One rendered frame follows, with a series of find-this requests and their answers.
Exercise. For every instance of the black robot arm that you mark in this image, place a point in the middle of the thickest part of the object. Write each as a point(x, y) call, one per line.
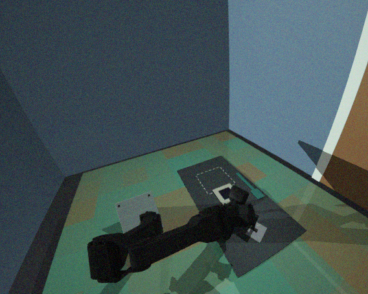
point(108, 253)

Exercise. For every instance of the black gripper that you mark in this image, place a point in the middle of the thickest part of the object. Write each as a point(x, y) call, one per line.
point(237, 196)

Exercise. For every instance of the white square tile with dark centre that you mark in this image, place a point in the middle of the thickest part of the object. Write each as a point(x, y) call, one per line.
point(222, 193)

